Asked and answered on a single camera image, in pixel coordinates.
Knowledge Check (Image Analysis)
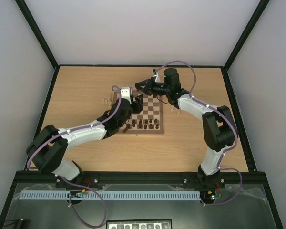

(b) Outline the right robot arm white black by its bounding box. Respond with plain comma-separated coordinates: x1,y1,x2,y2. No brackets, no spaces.
135,68,238,187

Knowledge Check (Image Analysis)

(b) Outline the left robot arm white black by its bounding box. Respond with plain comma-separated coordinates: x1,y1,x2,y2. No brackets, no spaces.
27,95,143,181

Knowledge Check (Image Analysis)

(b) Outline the wooden chess board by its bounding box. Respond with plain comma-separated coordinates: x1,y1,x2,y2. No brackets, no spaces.
118,92,164,135

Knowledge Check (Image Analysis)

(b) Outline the left circuit board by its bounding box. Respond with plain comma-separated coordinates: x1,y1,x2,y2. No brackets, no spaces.
68,189,89,198

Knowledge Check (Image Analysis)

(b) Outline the circuit board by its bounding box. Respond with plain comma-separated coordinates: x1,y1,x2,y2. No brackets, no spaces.
68,189,89,198
202,189,223,200

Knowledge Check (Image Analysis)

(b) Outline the right circuit board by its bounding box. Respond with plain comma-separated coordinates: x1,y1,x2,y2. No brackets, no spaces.
202,189,223,200

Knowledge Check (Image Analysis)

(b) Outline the small dark cylinder object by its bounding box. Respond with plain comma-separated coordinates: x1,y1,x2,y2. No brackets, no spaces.
14,219,27,229

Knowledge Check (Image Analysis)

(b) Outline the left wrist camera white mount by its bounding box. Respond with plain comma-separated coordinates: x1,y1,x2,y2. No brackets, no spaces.
121,86,133,103

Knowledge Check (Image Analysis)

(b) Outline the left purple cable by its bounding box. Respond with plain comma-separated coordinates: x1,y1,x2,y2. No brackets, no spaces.
26,85,124,227

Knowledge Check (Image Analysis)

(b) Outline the purple cable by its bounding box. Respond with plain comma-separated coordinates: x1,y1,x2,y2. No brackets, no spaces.
154,60,243,206
26,85,124,227

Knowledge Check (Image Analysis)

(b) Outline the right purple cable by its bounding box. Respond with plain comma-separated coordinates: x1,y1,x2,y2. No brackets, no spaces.
154,60,243,206

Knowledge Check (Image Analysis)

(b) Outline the black aluminium frame rail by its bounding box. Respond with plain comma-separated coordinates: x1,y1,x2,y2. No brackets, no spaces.
14,169,267,191

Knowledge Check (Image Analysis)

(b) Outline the grey slotted cable duct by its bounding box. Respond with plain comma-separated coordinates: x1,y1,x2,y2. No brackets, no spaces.
19,190,201,201

